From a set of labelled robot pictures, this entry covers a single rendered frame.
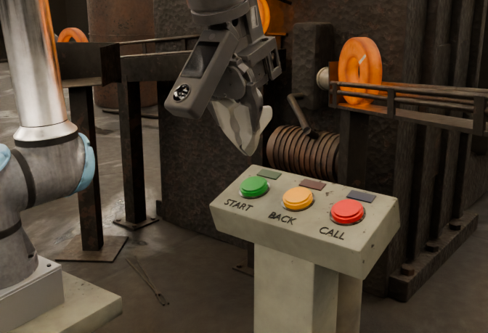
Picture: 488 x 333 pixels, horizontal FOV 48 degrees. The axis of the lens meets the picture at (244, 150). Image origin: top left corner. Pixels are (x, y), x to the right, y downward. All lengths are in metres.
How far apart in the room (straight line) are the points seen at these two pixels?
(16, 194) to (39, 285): 0.18
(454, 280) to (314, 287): 1.20
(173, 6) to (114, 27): 2.48
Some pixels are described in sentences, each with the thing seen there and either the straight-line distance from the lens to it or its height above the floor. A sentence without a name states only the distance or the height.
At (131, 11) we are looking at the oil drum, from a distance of 4.44.
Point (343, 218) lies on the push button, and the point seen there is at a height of 0.60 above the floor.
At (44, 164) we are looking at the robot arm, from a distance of 1.06.
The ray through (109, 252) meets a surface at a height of 0.01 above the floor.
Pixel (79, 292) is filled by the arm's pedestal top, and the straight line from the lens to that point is 1.17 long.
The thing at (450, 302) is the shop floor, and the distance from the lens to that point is 1.78.
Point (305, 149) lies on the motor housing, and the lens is 1.38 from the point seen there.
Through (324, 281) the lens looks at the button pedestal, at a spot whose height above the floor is 0.50.
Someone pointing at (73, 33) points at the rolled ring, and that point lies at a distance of 2.34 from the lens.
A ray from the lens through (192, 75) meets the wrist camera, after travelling 0.65.
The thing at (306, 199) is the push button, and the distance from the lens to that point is 0.73.
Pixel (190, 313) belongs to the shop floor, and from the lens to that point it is 1.63.
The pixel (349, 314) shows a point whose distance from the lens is 0.96.
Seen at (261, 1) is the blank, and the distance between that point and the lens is 1.65.
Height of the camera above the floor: 0.87
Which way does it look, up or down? 16 degrees down
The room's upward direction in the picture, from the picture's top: straight up
